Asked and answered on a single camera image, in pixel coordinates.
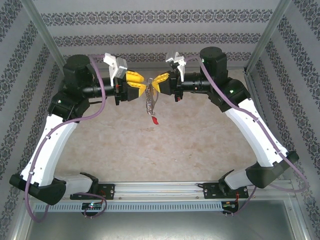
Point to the red key tag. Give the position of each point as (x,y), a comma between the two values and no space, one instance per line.
(155,120)

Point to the controller board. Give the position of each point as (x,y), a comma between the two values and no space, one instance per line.
(230,205)
(91,206)

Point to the left controller board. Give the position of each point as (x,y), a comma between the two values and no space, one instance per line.
(91,206)

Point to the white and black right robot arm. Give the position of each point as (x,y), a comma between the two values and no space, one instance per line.
(257,135)

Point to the aluminium frame post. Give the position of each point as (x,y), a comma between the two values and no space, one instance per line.
(267,37)
(47,35)

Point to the left aluminium frame post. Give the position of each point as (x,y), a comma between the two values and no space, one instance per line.
(47,35)

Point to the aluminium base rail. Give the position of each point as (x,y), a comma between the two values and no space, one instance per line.
(160,191)

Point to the grey metal panel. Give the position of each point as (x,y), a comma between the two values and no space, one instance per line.
(160,225)

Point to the right aluminium frame post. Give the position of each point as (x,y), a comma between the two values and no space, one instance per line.
(267,37)

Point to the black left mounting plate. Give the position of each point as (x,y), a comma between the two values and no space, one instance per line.
(107,191)

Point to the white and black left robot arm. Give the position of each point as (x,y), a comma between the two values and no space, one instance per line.
(50,150)

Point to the right controller board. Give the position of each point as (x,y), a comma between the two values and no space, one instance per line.
(230,205)

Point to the black mounting plate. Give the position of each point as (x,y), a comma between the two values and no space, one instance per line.
(107,191)
(210,191)

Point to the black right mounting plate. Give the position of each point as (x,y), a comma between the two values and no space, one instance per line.
(210,191)

